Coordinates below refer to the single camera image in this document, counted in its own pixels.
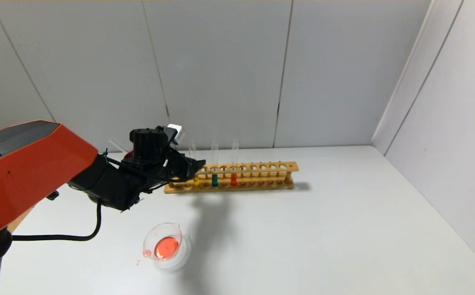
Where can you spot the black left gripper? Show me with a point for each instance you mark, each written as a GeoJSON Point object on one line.
{"type": "Point", "coordinates": [185, 167]}

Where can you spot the yellow pigment glass test tube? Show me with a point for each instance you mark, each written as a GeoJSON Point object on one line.
{"type": "Point", "coordinates": [196, 181]}

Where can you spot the blue pigment glass test tube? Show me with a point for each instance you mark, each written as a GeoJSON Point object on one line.
{"type": "Point", "coordinates": [214, 180]}

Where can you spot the red pigment glass test tube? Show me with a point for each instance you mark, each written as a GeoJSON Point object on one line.
{"type": "Point", "coordinates": [234, 179]}

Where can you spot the wooden test tube rack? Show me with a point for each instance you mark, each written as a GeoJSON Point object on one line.
{"type": "Point", "coordinates": [253, 168]}

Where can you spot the dark red plastic cup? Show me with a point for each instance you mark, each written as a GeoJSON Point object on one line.
{"type": "Point", "coordinates": [128, 155]}

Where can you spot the clear glass stirring rod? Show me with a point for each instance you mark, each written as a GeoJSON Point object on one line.
{"type": "Point", "coordinates": [116, 144]}

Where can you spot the clear glass dish with spout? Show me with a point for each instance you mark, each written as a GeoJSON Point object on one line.
{"type": "Point", "coordinates": [167, 246]}

